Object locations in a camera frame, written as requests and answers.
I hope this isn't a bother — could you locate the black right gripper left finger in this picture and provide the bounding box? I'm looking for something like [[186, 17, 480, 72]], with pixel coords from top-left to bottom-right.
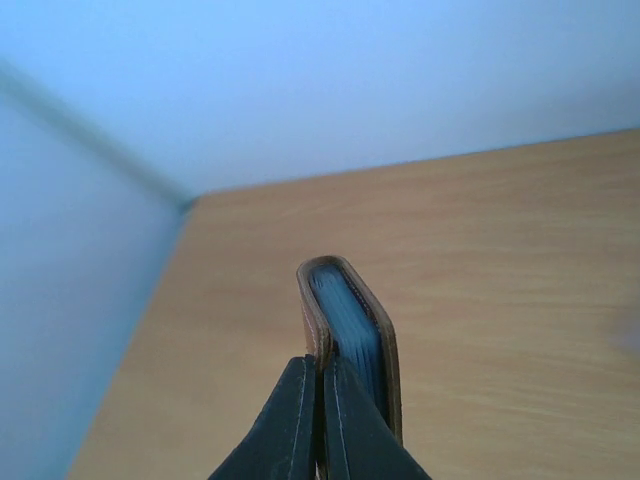
[[210, 355, 317, 480]]

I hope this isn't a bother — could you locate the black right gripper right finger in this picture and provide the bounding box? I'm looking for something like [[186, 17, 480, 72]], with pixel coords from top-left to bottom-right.
[[324, 356, 429, 480]]

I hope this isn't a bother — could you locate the brown leather card holder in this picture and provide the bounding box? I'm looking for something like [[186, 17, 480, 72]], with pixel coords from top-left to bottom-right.
[[296, 255, 404, 444]]

